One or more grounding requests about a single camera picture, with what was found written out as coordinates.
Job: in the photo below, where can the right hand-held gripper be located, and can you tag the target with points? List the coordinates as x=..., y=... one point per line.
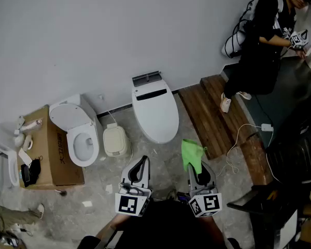
x=206, y=204

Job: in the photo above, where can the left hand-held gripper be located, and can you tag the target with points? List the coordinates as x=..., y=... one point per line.
x=129, y=204

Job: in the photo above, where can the green cloth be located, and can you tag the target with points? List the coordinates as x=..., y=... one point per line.
x=191, y=152

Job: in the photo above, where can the person's left forearm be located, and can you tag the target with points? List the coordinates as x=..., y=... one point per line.
x=114, y=223

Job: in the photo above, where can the person's right forearm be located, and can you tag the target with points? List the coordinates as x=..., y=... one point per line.
x=210, y=228

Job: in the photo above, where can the white smart toilet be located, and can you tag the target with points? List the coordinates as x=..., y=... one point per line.
x=145, y=85

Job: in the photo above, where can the white open toilet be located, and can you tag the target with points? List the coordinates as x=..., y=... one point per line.
x=70, y=115

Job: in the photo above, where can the white toilet seat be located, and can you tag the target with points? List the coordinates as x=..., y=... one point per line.
x=13, y=168

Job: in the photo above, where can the white paper scrap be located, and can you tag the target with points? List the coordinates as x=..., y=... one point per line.
x=109, y=189
x=87, y=204

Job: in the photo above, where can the beige trash bin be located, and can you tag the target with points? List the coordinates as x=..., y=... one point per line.
x=115, y=140

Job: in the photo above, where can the wooden platform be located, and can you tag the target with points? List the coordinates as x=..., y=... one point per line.
x=210, y=118

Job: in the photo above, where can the person's black clothed body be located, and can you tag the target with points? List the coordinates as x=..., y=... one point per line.
x=166, y=227

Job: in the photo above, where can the white power adapter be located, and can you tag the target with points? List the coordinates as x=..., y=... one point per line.
x=267, y=127

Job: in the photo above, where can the large cardboard box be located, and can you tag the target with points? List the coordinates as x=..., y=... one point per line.
x=54, y=144

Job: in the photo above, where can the black suitcase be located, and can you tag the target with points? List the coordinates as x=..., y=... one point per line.
x=295, y=157

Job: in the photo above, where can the black pouch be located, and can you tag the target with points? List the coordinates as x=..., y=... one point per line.
x=35, y=170

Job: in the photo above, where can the white paper card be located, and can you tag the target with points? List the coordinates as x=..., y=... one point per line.
x=25, y=156

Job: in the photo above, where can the white wall outlet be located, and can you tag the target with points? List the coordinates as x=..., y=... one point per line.
x=101, y=96

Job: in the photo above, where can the white wall-mounted fixture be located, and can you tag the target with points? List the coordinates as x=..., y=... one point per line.
x=238, y=39

